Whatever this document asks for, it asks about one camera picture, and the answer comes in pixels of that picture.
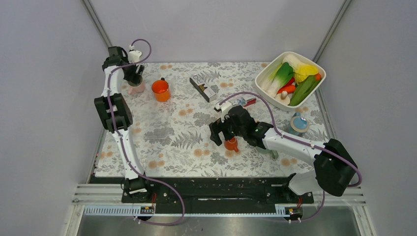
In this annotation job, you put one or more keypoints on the black and white box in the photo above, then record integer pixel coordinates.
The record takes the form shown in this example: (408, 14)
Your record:
(203, 88)

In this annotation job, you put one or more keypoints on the red and white box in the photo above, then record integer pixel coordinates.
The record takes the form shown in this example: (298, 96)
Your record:
(241, 101)

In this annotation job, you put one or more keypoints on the floral tablecloth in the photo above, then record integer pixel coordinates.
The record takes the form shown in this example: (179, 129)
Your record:
(187, 151)

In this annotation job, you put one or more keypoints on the blue tape roll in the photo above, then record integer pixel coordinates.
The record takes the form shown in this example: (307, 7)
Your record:
(298, 125)

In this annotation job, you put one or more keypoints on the orange enamel mug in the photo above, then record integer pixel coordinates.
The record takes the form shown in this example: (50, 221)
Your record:
(161, 90)

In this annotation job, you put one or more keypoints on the pink mug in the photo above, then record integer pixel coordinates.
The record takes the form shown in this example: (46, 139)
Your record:
(134, 89)

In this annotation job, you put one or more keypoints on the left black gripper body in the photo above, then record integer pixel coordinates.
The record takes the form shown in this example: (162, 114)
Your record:
(129, 74)

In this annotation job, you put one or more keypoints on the green leek toy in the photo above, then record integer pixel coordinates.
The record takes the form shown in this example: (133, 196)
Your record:
(280, 79)

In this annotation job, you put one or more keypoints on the green cucumber toy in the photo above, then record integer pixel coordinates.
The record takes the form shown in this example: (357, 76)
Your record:
(303, 90)

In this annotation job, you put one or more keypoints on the green ceramic mug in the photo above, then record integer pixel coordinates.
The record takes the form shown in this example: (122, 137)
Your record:
(272, 153)

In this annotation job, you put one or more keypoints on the red carrot toy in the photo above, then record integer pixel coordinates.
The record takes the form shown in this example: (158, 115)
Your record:
(289, 89)

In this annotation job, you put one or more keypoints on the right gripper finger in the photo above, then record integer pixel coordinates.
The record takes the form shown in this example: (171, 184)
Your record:
(229, 133)
(215, 129)

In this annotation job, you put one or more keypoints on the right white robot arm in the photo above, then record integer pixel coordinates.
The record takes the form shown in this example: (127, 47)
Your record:
(333, 166)

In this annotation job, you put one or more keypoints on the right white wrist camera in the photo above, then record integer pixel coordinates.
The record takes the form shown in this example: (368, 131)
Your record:
(223, 109)

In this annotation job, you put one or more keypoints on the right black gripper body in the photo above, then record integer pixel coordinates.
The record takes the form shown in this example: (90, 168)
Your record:
(228, 123)

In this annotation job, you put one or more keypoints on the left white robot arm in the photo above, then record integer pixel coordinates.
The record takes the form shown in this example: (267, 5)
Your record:
(116, 116)

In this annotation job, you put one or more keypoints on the small orange cup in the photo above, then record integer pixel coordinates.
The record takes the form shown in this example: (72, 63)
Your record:
(231, 144)

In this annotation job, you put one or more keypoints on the napa cabbage toy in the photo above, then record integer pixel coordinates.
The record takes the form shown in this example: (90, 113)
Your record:
(292, 60)

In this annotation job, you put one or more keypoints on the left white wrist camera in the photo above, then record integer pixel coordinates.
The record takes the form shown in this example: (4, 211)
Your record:
(134, 55)

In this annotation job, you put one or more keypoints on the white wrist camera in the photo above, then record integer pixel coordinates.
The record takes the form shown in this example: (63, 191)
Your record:
(134, 55)
(223, 109)

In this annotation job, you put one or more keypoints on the mushroom toy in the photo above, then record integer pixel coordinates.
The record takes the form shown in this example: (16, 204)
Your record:
(283, 98)

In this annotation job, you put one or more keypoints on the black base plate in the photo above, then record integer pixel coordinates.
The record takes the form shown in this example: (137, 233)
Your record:
(217, 195)

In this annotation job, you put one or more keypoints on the white vegetable tray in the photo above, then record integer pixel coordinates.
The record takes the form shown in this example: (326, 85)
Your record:
(263, 80)

